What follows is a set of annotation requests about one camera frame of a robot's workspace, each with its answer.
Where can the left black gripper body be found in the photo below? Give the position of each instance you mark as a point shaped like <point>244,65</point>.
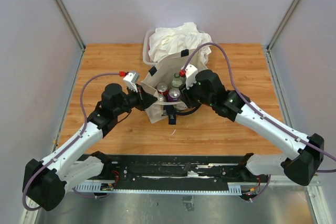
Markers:
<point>136,100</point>

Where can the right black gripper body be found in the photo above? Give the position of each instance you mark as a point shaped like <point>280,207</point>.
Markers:
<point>193,96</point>

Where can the purple fanta can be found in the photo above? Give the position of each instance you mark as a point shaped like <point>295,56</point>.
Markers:
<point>174,95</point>

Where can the beige canvas tote bag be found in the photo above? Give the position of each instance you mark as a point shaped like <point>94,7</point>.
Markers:
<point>164,71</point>

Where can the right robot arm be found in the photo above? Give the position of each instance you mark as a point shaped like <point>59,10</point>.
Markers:
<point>301,154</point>

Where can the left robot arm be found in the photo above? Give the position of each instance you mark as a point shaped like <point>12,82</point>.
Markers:
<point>47,181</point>

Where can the red coke can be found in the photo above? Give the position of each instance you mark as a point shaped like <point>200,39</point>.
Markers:
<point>162,89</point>

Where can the white plastic basket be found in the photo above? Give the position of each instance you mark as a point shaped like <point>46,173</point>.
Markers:
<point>146,47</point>

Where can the white crumpled cloth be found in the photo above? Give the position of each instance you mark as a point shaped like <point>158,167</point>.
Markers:
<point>167,41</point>

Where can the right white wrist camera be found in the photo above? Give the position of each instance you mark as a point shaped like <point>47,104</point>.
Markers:
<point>189,73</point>

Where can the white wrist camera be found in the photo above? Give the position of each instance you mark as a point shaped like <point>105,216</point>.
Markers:
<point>189,73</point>
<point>130,79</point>

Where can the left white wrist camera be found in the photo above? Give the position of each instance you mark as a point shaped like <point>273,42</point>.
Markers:
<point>130,79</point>

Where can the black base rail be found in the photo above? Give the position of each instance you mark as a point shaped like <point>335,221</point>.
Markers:
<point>173,174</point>

